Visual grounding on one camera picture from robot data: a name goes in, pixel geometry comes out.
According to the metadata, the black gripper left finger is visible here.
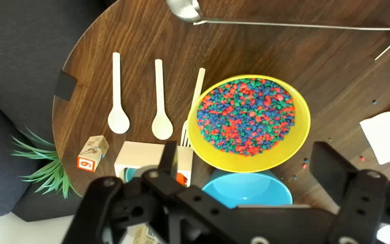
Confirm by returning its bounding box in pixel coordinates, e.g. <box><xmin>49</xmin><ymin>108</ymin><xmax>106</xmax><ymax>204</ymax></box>
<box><xmin>61</xmin><ymin>139</ymin><xmax>214</xmax><ymax>244</ymax></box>

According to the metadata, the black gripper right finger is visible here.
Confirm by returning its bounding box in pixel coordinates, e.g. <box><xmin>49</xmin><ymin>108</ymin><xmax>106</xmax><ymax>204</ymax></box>
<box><xmin>310</xmin><ymin>139</ymin><xmax>390</xmax><ymax>244</ymax></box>

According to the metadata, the yellow bowl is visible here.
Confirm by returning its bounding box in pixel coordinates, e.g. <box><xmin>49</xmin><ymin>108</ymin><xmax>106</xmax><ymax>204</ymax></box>
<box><xmin>186</xmin><ymin>73</ymin><xmax>313</xmax><ymax>175</ymax></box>

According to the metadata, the blue bowl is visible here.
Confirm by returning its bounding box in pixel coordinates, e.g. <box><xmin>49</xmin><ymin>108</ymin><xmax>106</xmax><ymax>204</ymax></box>
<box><xmin>200</xmin><ymin>169</ymin><xmax>294</xmax><ymax>210</ymax></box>

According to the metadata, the colourful cereal heap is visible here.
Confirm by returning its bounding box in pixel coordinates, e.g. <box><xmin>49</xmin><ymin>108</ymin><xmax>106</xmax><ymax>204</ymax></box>
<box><xmin>195</xmin><ymin>77</ymin><xmax>297</xmax><ymax>157</ymax></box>

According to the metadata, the green spiky plant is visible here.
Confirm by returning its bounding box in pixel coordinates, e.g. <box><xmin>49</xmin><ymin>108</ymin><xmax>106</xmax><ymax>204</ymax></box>
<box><xmin>10</xmin><ymin>127</ymin><xmax>81</xmax><ymax>200</ymax></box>

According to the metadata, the white paper napkin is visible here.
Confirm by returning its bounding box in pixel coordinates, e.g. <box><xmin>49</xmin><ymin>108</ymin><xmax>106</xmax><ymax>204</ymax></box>
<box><xmin>359</xmin><ymin>101</ymin><xmax>390</xmax><ymax>166</ymax></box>

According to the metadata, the white plastic spoon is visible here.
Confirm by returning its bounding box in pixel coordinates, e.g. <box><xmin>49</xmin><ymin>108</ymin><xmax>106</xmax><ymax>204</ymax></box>
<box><xmin>107</xmin><ymin>51</ymin><xmax>131</xmax><ymax>135</ymax></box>
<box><xmin>150</xmin><ymin>58</ymin><xmax>175</xmax><ymax>141</ymax></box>

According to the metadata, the black tape patch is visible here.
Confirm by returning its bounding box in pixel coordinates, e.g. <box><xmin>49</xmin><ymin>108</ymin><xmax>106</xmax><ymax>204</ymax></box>
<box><xmin>53</xmin><ymin>70</ymin><xmax>79</xmax><ymax>101</ymax></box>

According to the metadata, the white plastic fork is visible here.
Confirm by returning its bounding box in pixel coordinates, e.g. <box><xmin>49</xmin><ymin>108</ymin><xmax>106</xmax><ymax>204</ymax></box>
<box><xmin>179</xmin><ymin>66</ymin><xmax>207</xmax><ymax>150</ymax></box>

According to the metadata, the dark grey sofa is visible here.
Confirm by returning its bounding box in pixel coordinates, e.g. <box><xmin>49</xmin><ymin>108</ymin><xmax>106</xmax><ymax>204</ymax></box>
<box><xmin>0</xmin><ymin>0</ymin><xmax>118</xmax><ymax>223</ymax></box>

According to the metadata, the metal ladle with long handle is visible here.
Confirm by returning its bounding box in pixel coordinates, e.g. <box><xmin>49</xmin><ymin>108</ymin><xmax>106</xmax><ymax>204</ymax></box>
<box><xmin>165</xmin><ymin>0</ymin><xmax>390</xmax><ymax>62</ymax></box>

